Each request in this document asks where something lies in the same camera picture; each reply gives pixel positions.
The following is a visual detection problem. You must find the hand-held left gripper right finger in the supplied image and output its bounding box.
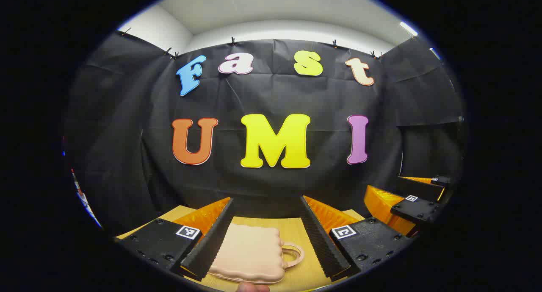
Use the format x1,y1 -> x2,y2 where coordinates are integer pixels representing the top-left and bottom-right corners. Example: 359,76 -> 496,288
300,195 -> 413,282

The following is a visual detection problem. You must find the black backdrop cloth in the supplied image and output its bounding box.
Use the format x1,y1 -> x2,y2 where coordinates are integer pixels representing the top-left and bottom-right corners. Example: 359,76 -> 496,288
64,29 -> 466,237

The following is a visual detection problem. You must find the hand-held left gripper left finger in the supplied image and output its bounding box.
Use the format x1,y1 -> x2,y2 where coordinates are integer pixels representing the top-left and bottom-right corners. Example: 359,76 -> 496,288
114,197 -> 234,281

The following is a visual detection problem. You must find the white desk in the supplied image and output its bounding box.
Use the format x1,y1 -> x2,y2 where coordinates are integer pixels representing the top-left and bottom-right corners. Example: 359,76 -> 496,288
70,168 -> 103,229

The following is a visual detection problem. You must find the pink suitcase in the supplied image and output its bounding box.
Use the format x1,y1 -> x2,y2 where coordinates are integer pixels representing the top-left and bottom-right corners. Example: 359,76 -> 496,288
207,223 -> 305,284

